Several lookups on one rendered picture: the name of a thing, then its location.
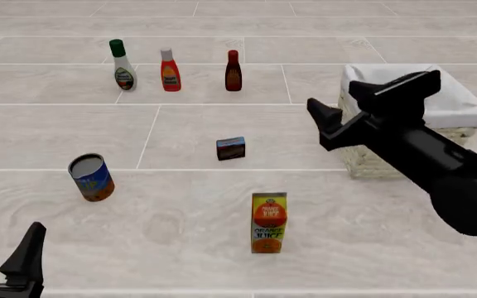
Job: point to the dark brown sauce bottle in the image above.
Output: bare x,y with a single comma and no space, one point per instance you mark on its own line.
233,74

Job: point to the chocolate pudding box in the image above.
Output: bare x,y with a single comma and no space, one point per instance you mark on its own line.
230,149

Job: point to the red sauce bottle grey cap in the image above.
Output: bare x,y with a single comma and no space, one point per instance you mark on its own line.
170,73

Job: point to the wicker basket with white liner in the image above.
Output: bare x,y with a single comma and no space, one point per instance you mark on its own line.
454,104

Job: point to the blue and orange tin can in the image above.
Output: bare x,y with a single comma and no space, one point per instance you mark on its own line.
93,181

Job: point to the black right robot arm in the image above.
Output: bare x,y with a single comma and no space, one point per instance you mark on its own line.
458,180

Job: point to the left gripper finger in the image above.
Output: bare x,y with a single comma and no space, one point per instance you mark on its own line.
27,260

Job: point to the white dressing bottle green cap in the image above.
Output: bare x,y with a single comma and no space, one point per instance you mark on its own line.
124,68

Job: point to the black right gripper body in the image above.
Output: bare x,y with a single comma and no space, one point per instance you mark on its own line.
367,130

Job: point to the orange juice carton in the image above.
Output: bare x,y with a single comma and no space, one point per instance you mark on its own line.
268,223

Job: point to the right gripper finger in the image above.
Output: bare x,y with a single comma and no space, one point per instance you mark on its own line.
325,119
362,91

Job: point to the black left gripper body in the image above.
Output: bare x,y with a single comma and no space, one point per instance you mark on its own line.
2,291

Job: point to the right gripper plate on stalk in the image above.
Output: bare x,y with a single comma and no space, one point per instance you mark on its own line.
427,85

